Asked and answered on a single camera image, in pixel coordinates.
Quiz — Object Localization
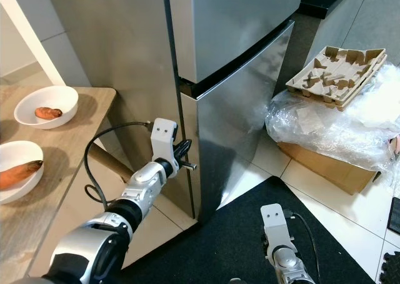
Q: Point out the cardboard box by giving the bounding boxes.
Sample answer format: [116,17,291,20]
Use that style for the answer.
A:
[278,140,382,195]

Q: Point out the clear plastic wrap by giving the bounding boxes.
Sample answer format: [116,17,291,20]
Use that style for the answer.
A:
[264,65,400,172]

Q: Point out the short orange sweet potato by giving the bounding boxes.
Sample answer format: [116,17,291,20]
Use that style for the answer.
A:
[36,107,64,120]

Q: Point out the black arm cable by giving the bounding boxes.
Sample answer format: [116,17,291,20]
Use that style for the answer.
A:
[84,121,157,206]
[284,210,323,284]

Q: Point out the light wood table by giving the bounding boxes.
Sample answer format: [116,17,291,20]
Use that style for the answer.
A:
[0,86,132,284]

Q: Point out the long orange sweet potato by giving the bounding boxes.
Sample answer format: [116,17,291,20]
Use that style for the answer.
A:
[0,161,44,191]

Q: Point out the white bowl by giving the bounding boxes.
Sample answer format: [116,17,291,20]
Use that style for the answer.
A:
[14,86,79,129]
[0,140,44,205]

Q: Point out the moulded pulp packaging tray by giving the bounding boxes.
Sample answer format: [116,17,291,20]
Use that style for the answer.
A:
[286,46,387,111]

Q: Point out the black floor mat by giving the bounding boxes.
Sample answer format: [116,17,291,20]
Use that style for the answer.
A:
[119,176,376,284]

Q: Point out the grey kitchen cabinet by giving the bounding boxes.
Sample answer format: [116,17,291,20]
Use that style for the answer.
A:
[275,0,400,78]

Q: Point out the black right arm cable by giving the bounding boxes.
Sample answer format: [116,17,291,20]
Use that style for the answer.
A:
[284,210,323,284]

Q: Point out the steel freezer door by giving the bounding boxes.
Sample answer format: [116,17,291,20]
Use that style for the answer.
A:
[166,0,307,86]

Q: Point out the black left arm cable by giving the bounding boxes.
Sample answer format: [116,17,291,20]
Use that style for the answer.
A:
[84,121,157,206]

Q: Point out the black foam floor tile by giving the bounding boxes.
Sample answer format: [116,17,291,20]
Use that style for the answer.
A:
[375,250,400,284]

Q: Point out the steel fridge door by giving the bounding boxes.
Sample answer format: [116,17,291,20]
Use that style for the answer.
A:
[178,20,294,222]

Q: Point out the black ribbed pad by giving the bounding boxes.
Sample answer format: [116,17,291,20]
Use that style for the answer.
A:
[389,196,400,235]

